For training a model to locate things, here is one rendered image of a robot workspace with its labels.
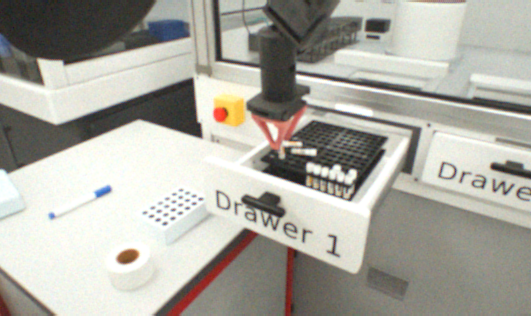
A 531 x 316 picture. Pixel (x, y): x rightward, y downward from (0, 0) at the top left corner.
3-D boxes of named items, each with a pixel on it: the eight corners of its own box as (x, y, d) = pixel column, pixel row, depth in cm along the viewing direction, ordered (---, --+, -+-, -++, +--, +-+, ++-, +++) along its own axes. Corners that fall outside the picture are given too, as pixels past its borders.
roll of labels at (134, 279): (117, 259, 63) (112, 242, 61) (157, 257, 63) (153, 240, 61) (104, 291, 57) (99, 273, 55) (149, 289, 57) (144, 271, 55)
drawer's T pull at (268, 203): (282, 220, 51) (282, 212, 50) (239, 203, 54) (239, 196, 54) (294, 207, 53) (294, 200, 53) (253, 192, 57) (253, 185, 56)
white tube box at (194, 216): (166, 246, 66) (164, 230, 64) (137, 229, 70) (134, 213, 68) (211, 212, 75) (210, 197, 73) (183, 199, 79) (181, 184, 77)
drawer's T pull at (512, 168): (537, 182, 60) (540, 175, 59) (488, 170, 63) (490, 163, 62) (536, 172, 62) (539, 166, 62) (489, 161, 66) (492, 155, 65)
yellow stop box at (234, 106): (234, 128, 93) (233, 102, 90) (212, 123, 97) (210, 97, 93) (245, 122, 97) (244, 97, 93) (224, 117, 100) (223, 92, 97)
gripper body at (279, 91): (311, 96, 61) (312, 54, 57) (279, 123, 55) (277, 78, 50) (279, 88, 64) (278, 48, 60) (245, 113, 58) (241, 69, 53)
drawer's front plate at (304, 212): (356, 275, 52) (367, 215, 47) (205, 210, 66) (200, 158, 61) (360, 267, 54) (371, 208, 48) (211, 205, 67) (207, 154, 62)
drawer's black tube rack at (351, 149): (346, 217, 61) (350, 185, 58) (260, 187, 70) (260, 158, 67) (383, 163, 78) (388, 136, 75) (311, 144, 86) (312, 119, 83)
